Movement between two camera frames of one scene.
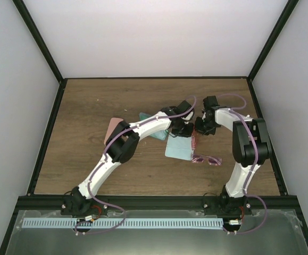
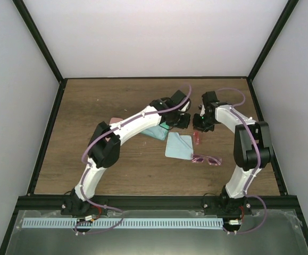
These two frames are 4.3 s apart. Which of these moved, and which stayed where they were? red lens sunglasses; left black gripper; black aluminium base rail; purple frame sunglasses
Moved: red lens sunglasses; left black gripper
Stayed: black aluminium base rail; purple frame sunglasses
